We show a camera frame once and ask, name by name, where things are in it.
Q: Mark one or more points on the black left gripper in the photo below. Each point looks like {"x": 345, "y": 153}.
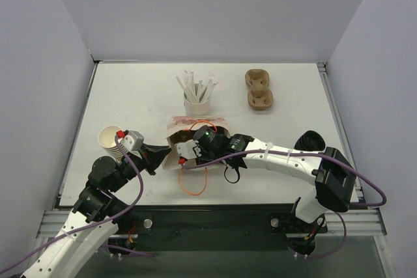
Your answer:
{"x": 149, "y": 157}

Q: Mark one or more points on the beige paper takeout bag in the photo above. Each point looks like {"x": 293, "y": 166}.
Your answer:
{"x": 181, "y": 129}

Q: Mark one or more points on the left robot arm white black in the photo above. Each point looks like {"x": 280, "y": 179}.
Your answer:
{"x": 96, "y": 214}

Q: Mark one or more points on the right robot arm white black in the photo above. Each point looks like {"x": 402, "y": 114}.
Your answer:
{"x": 328, "y": 172}

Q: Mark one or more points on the white straw holder cup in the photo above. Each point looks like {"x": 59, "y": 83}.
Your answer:
{"x": 197, "y": 110}

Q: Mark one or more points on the stack of paper cups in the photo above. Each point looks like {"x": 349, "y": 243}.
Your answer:
{"x": 106, "y": 139}

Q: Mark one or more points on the wrapped white straws bundle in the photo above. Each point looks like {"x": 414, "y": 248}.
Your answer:
{"x": 196, "y": 91}

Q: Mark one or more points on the brown pulp cup carrier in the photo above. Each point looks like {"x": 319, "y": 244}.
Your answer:
{"x": 260, "y": 97}

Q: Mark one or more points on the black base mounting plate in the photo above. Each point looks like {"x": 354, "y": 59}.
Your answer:
{"x": 229, "y": 227}

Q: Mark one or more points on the stack of black lids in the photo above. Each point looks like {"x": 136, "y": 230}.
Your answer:
{"x": 310, "y": 141}

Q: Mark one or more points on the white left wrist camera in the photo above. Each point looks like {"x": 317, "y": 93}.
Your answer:
{"x": 130, "y": 140}

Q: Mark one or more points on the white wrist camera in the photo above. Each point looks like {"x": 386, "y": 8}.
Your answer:
{"x": 130, "y": 140}
{"x": 188, "y": 150}

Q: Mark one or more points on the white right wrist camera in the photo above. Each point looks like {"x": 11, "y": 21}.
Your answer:
{"x": 188, "y": 150}

